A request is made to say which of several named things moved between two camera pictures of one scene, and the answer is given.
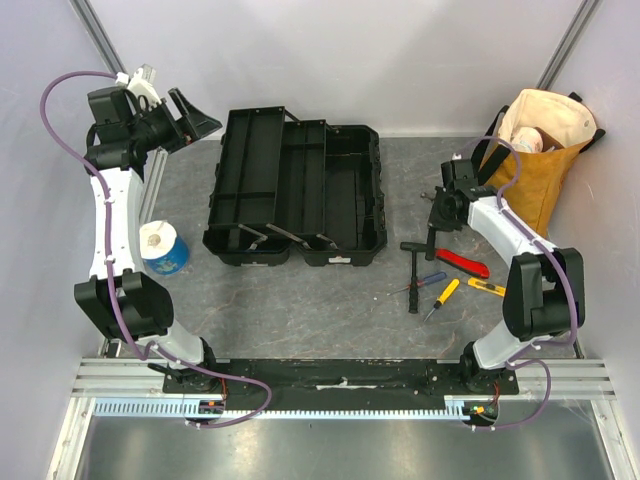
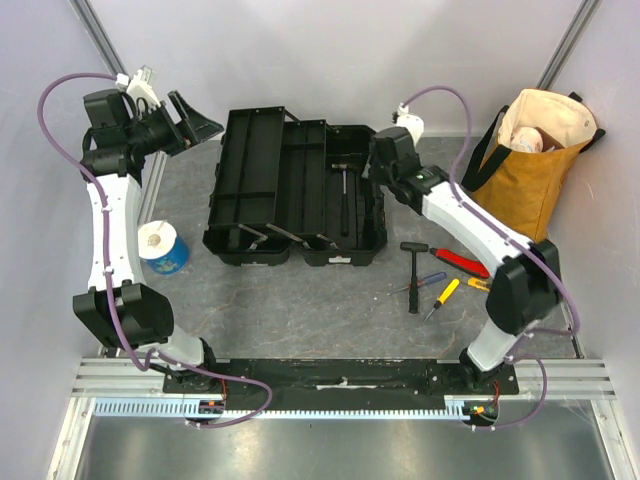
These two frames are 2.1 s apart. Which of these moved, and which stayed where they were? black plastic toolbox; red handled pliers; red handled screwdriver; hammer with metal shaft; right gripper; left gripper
Moved: hammer with metal shaft; right gripper
Stayed: left gripper; red handled screwdriver; black plastic toolbox; red handled pliers
